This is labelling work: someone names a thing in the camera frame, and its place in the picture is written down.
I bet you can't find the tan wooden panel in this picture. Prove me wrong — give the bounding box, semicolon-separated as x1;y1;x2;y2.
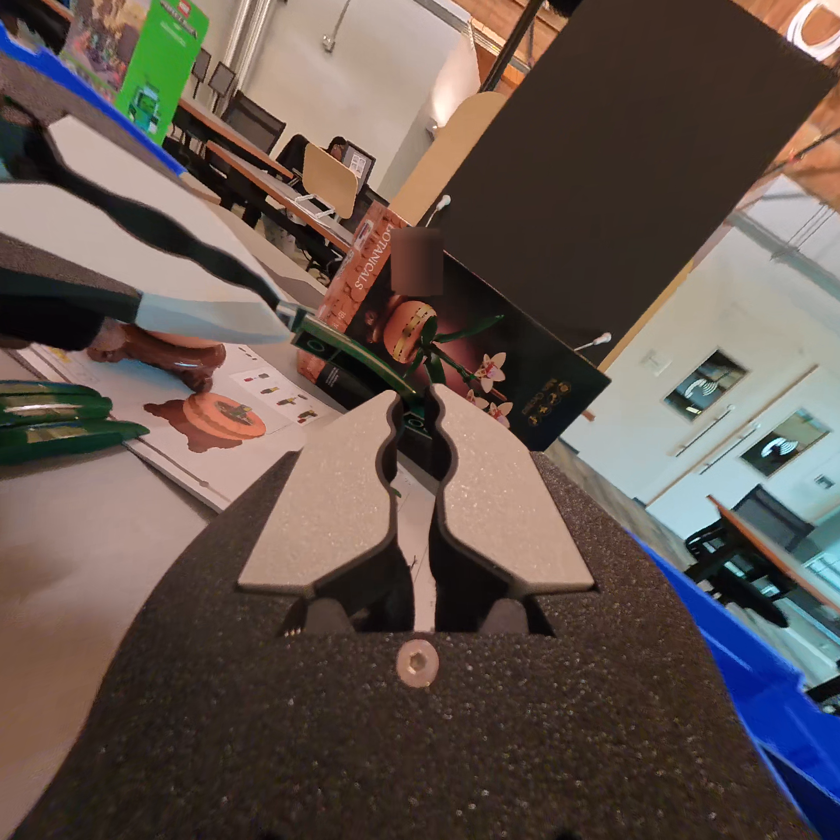
302;143;359;221

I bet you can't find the black board panel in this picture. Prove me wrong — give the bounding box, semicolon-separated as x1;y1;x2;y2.
430;0;840;368

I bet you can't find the black mesh office chair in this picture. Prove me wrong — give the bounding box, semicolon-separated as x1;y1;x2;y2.
226;92;287;156

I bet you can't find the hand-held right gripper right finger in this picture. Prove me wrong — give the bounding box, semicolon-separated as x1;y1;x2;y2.
427;382;597;601

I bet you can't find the grey desk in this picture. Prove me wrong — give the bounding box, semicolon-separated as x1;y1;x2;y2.
0;167;349;828

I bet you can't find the long green leaf piece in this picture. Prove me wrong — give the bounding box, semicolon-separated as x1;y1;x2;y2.
289;318;434;437

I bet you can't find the green toy box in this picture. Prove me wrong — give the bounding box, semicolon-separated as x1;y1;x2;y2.
62;0;211;147

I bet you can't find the phone sign window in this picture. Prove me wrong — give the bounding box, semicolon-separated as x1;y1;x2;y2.
740;408;831;479
663;349;749;422

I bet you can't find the dark green curved leaf piece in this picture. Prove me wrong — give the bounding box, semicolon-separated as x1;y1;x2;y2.
0;397;114;426
0;381;99;403
0;420;151;466

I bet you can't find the white instruction booklet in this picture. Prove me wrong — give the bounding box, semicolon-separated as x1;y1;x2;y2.
16;340;439;631

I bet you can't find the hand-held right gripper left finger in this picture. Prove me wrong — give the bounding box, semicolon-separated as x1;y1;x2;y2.
236;390;416;601

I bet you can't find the peach pot on brown base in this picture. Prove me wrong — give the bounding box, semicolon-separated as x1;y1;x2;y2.
85;322;227;393

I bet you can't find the long wooden office table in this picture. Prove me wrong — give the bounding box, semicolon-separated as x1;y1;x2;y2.
705;495;840;614
206;141;355;253

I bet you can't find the tan wooden board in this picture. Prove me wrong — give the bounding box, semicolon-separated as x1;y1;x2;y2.
390;92;509;227

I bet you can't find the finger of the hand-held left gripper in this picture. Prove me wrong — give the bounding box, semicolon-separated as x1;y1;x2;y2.
36;115;290;312
0;182;293;347

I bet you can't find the dark orchid print box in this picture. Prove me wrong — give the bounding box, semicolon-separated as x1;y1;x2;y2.
297;200;613;483

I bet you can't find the black stand pole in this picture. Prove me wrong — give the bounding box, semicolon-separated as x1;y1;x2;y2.
479;0;546;93

